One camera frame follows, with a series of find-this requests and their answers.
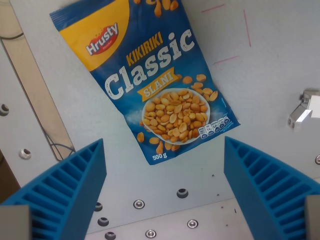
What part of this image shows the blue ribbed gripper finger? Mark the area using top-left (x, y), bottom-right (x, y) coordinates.
top-left (223, 136), bottom-right (320, 240)
top-left (0, 138), bottom-right (108, 240)

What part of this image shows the blue peanut snack bag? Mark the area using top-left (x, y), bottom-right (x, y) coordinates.
top-left (49, 0), bottom-right (242, 166)

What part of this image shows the thin black cable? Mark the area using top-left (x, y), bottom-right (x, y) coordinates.
top-left (0, 31), bottom-right (76, 161)

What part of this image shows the silver metal corner bracket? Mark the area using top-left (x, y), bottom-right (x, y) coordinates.
top-left (287, 88), bottom-right (320, 133)

